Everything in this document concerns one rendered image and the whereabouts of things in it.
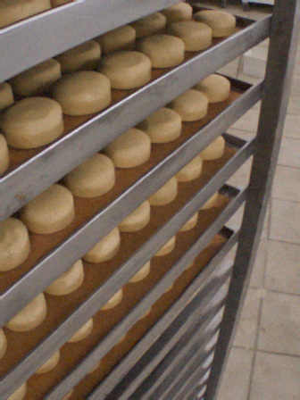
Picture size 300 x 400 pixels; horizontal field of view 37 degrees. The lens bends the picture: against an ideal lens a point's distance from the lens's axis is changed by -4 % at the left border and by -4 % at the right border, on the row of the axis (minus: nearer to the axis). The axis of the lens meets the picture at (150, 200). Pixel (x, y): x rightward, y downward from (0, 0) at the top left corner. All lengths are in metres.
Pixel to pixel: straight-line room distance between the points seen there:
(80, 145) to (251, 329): 1.56
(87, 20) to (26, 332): 0.29
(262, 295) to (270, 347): 0.26
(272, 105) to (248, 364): 1.26
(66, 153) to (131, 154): 0.15
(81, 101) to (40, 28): 0.12
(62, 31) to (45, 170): 0.09
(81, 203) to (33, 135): 0.11
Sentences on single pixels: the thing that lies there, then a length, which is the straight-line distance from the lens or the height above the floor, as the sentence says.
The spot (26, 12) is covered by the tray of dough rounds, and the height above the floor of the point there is 1.42.
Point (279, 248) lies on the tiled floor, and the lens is 2.13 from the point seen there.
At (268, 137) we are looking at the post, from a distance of 0.65.
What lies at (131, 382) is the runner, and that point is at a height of 0.89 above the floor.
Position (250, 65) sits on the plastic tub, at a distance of 3.55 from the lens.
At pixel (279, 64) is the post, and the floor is 1.27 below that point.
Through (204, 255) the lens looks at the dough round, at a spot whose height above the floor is 0.95.
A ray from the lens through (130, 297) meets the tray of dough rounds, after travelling 0.58.
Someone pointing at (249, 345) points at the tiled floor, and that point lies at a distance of 1.79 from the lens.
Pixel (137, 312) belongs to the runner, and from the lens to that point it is 0.55.
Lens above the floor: 1.51
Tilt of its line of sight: 41 degrees down
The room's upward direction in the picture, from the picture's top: straight up
